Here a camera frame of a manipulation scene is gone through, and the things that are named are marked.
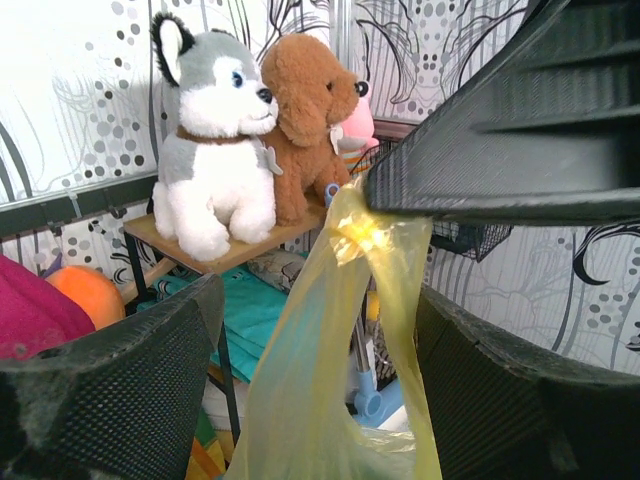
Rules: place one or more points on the white husky plush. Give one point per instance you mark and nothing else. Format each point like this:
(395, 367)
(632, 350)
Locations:
(215, 176)

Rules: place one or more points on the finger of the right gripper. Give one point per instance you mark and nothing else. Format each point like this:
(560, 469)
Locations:
(545, 133)

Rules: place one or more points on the yellow trash bag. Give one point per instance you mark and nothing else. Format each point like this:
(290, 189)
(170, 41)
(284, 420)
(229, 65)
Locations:
(296, 423)

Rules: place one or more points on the black wire basket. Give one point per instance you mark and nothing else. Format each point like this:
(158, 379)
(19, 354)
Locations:
(472, 241)

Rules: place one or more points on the teal folded cloth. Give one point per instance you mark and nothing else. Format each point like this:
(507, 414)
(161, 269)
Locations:
(251, 312)

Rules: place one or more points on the rainbow striped cloth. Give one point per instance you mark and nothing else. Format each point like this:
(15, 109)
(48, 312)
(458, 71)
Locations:
(211, 452)

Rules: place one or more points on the brown dog plush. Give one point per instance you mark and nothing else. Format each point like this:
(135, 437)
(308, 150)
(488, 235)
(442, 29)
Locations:
(315, 92)

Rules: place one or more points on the orange plush toy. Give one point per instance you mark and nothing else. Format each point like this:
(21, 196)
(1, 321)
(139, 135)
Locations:
(92, 291)

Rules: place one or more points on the magenta fuzzy bag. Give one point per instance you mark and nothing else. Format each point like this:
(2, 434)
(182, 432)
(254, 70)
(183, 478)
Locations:
(35, 316)

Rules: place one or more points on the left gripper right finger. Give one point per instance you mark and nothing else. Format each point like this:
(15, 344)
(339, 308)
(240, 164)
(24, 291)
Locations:
(502, 407)

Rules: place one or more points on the pink plush toy top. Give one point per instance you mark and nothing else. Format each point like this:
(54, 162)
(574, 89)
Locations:
(356, 133)

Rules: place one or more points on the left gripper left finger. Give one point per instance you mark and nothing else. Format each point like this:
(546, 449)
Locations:
(120, 403)

